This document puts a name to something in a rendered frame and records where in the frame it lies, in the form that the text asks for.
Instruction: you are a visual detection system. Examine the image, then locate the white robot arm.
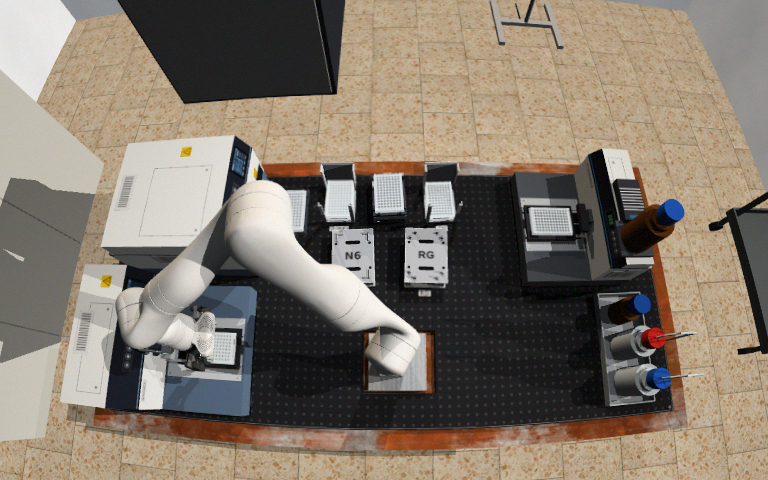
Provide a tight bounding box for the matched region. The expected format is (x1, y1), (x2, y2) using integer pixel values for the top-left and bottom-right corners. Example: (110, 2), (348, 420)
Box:
(115, 180), (421, 376)

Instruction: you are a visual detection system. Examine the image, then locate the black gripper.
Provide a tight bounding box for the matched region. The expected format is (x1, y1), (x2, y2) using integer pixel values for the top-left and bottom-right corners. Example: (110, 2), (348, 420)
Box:
(183, 306), (213, 372)

